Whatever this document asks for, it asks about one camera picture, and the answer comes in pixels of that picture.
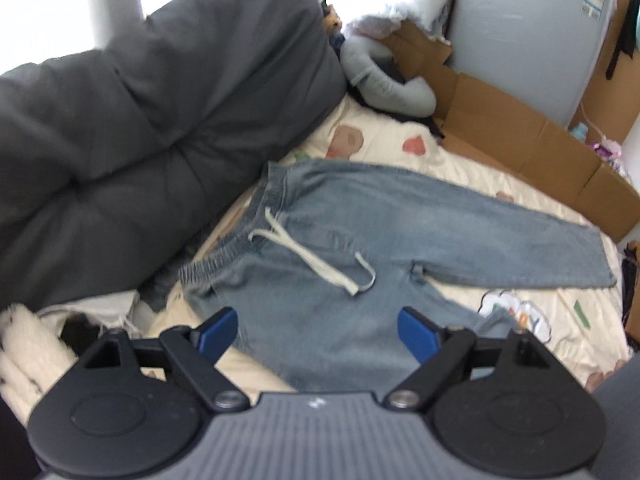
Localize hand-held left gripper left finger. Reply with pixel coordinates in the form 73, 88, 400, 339
80, 306, 251, 412

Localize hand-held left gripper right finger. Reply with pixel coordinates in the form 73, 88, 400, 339
382, 306, 561, 412

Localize blue denim pants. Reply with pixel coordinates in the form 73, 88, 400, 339
179, 159, 617, 394

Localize grey fluffy blanket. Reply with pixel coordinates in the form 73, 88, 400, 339
136, 229, 217, 312

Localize white bedding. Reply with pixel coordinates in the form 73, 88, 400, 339
35, 291, 152, 342

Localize white fluffy blanket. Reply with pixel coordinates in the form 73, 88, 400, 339
0, 304, 82, 412

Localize cream bear print blanket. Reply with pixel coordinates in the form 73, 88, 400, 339
135, 94, 632, 397

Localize black cloth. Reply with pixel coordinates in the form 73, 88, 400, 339
620, 241, 640, 357

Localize person's leg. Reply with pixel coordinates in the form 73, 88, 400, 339
584, 359, 640, 480

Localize folded cardboard sheet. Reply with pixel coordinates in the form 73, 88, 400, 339
382, 19, 640, 244

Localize grey neck pillow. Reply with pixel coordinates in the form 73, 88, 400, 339
340, 35, 437, 117

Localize purple white tissue pack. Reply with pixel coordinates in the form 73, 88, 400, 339
590, 138, 624, 162

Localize upright cardboard panel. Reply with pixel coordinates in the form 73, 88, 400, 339
569, 0, 640, 147

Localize small teddy bear toy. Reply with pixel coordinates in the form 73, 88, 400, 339
320, 0, 343, 37

